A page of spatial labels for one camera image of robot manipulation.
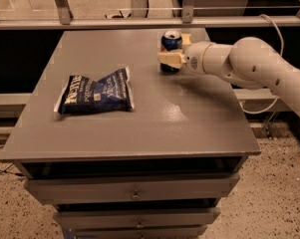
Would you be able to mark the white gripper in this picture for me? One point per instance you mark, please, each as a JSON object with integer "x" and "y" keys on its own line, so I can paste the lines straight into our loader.
{"x": 193, "y": 57}

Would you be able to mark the blue pepsi can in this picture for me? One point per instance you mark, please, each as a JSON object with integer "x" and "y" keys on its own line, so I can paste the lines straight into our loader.
{"x": 170, "y": 40}

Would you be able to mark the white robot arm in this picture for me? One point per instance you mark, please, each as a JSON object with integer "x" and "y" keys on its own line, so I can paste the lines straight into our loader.
{"x": 250, "y": 63}

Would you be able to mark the blue chip bag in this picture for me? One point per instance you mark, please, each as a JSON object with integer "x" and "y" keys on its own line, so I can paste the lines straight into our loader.
{"x": 82, "y": 95}

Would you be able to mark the yellow sponge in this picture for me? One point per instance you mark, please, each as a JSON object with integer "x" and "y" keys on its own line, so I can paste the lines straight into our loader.
{"x": 186, "y": 39}

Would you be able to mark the grey drawer cabinet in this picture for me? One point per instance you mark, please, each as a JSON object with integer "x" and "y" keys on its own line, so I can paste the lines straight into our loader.
{"x": 182, "y": 124}

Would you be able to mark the middle grey drawer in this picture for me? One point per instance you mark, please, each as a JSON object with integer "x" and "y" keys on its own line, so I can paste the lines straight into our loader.
{"x": 136, "y": 218}

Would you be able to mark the grey drawer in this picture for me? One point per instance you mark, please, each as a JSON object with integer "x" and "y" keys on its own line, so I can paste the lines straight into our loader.
{"x": 127, "y": 189}
{"x": 136, "y": 218}
{"x": 180, "y": 232}

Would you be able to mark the top grey drawer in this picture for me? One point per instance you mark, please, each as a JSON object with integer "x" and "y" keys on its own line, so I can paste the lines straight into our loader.
{"x": 127, "y": 189}

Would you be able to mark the bottom grey drawer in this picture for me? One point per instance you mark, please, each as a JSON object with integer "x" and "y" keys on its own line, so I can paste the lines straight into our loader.
{"x": 180, "y": 232}

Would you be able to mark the metal window rail frame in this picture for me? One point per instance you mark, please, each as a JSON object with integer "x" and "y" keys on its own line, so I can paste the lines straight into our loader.
{"x": 115, "y": 14}

